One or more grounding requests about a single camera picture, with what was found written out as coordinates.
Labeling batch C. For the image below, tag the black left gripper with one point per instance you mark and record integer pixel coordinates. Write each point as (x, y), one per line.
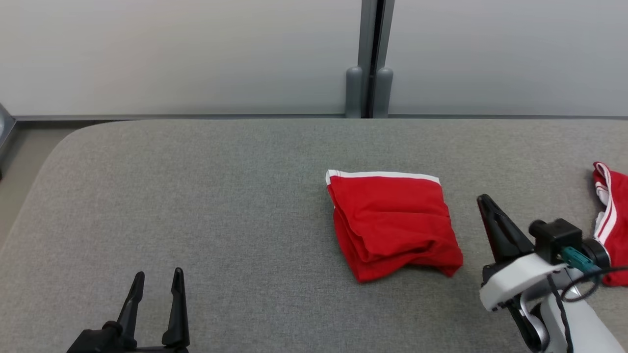
(98, 340)

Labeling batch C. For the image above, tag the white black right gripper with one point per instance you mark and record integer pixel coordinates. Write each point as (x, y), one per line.
(520, 284)

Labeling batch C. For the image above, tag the red shorts with white stripes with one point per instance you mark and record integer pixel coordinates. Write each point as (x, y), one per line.
(392, 225)

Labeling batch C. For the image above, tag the red and white shirt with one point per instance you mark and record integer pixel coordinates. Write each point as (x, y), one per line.
(615, 220)

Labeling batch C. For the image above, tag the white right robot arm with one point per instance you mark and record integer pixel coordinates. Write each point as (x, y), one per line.
(579, 323)

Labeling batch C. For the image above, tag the grey fabric sofa seat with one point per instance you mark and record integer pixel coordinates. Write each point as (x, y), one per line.
(221, 196)

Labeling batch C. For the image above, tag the grey cylindrical post foot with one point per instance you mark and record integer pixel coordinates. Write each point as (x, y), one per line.
(353, 93)
(384, 93)

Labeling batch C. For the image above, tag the grey metal frame piece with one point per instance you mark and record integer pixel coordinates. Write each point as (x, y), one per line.
(6, 130)

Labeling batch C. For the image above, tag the grey metal partition post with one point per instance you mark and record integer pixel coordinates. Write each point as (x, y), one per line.
(368, 44)

